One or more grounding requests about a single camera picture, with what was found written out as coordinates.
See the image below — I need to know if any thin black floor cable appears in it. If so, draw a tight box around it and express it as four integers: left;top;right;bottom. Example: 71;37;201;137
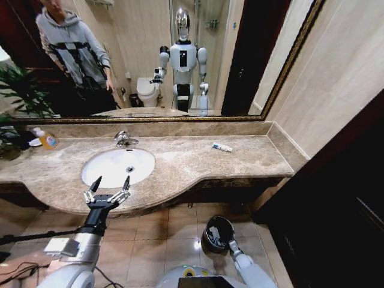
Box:
0;260;41;281

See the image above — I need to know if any white robot front shell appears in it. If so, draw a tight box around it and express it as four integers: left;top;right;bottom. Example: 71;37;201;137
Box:
155;263;242;288

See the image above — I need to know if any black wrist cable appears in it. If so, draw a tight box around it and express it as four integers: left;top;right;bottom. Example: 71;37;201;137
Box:
0;228;83;246

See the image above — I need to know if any white blue toothpaste tube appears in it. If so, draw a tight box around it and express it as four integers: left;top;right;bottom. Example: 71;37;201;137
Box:
212;142;233;153

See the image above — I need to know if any marble vanity counter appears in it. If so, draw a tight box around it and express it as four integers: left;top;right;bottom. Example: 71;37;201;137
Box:
0;121;310;217

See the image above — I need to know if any orange liquid soap bottle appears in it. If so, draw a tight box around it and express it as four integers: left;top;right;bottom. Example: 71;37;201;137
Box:
32;127;59;151

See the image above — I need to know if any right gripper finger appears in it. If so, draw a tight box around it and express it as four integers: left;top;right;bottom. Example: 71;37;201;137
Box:
209;226;224;244

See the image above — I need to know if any dark wooden door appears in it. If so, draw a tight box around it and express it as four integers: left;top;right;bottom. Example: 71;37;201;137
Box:
251;89;384;288

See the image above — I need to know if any white oval sink basin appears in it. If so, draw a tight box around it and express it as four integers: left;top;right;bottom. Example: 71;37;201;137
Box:
81;148;157;190

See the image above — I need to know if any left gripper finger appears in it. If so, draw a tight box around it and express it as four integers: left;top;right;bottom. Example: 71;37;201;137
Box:
83;176;103;205
110;175;132;206

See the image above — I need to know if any chrome sink faucet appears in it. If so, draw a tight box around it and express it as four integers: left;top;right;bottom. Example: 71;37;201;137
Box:
113;130;140;148

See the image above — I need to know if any green potted plant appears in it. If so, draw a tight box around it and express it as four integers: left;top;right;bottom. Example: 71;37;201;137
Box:
0;63;55;160

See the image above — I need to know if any gold framed wall mirror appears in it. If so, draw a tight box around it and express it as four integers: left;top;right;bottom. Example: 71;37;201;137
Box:
0;0;326;124

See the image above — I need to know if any black round trash bin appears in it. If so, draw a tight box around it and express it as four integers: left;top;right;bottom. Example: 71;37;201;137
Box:
200;215;236;258

